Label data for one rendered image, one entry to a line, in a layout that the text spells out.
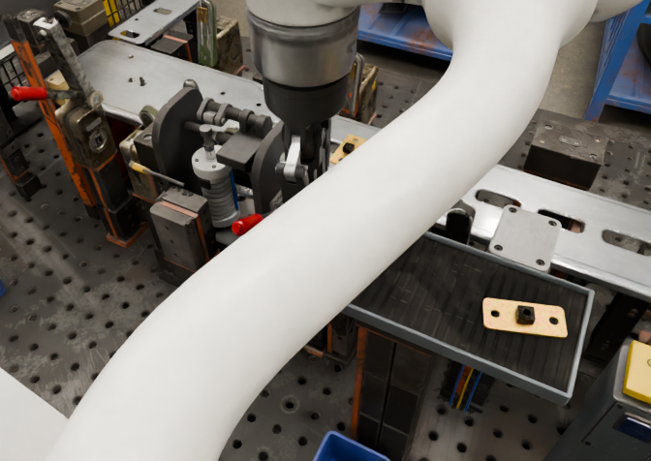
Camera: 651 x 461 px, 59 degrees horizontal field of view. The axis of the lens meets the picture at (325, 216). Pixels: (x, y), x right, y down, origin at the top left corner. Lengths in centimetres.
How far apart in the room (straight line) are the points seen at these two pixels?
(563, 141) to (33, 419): 99
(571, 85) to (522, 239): 247
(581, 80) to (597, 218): 230
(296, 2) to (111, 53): 98
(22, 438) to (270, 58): 76
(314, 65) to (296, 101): 4
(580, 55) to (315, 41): 309
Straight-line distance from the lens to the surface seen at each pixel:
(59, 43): 106
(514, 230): 79
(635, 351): 67
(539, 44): 34
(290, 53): 45
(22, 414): 105
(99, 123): 115
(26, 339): 127
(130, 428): 24
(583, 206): 102
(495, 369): 60
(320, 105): 49
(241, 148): 80
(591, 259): 95
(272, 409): 107
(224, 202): 91
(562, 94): 314
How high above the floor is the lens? 167
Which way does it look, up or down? 47 degrees down
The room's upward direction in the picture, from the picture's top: straight up
